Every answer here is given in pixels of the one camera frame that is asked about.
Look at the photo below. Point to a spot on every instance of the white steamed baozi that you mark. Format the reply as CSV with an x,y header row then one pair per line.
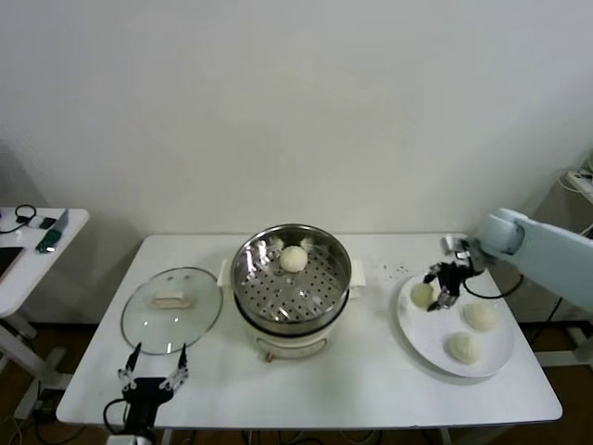
x,y
421,297
481,317
293,258
463,348

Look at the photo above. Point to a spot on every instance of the white power strip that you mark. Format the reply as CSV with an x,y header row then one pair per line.
x,y
583,178

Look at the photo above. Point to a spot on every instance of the white round plate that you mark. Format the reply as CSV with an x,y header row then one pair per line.
x,y
426,338

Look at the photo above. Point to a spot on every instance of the dark phone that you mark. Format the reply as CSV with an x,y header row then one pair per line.
x,y
9,259

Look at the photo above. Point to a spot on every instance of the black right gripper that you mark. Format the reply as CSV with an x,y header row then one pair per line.
x,y
453,278

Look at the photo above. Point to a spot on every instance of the steel steamer pot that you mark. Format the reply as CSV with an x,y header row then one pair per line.
x,y
287,345

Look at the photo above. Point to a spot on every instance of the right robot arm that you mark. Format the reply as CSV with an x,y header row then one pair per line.
x,y
546,255

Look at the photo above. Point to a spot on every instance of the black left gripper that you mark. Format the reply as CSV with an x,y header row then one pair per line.
x,y
143,393

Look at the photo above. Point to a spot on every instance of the white side table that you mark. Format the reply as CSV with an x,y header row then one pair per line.
x,y
28,287

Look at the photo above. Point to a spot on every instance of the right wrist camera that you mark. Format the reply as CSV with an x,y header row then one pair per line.
x,y
456,246

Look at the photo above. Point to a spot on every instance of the small black device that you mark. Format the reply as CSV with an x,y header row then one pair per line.
x,y
47,223

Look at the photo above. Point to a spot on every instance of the steel perforated steamer basket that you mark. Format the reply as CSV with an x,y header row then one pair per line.
x,y
296,296

